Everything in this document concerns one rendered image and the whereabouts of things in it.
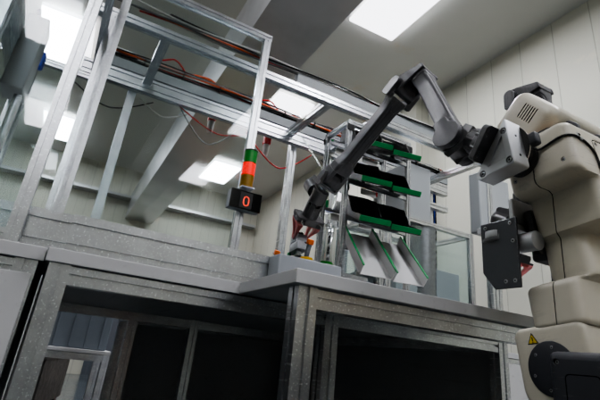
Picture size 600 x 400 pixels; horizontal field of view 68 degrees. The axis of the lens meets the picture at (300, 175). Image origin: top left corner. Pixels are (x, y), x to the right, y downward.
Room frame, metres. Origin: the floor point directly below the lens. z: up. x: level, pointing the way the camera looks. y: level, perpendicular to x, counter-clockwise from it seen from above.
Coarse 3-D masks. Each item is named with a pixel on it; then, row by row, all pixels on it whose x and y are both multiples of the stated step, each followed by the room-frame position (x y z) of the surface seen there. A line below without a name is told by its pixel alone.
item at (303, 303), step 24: (312, 288) 0.94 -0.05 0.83; (288, 312) 0.96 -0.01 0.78; (312, 312) 0.94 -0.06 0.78; (336, 312) 0.97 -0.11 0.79; (360, 312) 1.00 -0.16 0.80; (384, 312) 1.03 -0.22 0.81; (408, 312) 1.05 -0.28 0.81; (432, 312) 1.08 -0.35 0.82; (288, 336) 0.95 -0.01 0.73; (312, 336) 0.95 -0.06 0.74; (480, 336) 1.15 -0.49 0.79; (504, 336) 1.19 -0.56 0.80; (288, 360) 0.94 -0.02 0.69; (288, 384) 0.93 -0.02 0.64
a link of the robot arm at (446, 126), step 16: (416, 80) 1.15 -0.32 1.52; (432, 80) 1.12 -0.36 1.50; (400, 96) 1.24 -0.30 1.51; (416, 96) 1.23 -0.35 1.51; (432, 96) 1.09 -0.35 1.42; (432, 112) 1.07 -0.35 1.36; (448, 112) 1.02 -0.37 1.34; (448, 128) 0.97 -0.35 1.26; (448, 144) 0.96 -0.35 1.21; (464, 160) 1.01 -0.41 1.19
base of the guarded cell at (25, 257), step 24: (0, 240) 0.96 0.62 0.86; (0, 264) 0.99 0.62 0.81; (24, 264) 1.01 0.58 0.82; (0, 288) 0.98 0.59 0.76; (24, 288) 1.00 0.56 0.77; (0, 312) 0.99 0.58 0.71; (24, 312) 2.18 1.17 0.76; (0, 336) 0.99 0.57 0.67; (0, 360) 1.00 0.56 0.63; (0, 384) 2.18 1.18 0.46
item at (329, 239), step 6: (330, 222) 2.54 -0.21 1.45; (324, 228) 2.48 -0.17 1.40; (330, 228) 2.48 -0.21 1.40; (324, 234) 2.48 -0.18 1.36; (330, 234) 2.48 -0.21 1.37; (336, 234) 2.49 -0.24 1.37; (324, 240) 2.48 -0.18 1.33; (330, 240) 2.48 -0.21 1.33; (336, 240) 2.49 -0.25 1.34; (324, 246) 2.48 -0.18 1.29; (330, 246) 2.48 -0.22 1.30; (336, 246) 2.49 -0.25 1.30; (324, 252) 2.48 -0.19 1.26; (330, 252) 2.48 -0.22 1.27; (336, 252) 2.50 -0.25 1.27; (324, 258) 2.48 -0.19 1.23; (330, 258) 2.48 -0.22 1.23; (336, 258) 2.50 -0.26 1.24
